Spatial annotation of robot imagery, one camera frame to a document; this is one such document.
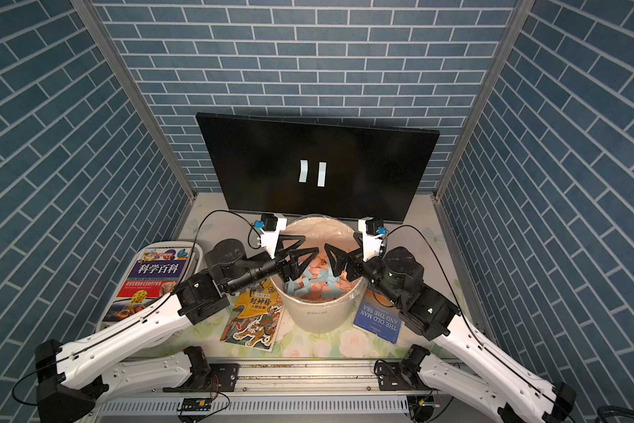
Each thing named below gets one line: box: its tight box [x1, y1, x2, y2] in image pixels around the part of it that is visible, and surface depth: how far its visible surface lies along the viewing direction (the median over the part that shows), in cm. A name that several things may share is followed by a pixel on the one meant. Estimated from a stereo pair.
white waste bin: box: [271, 214, 368, 334], surface depth 77 cm
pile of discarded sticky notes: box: [283, 254, 354, 301], surface depth 80 cm
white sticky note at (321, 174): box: [317, 162, 327, 188], surface depth 76 cm
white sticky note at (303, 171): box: [298, 159, 309, 183], surface depth 74 cm
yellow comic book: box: [220, 279, 283, 353], surface depth 84 cm
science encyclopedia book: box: [103, 246, 192, 322], surface depth 82 cm
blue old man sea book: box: [353, 289, 403, 345], surface depth 85 cm
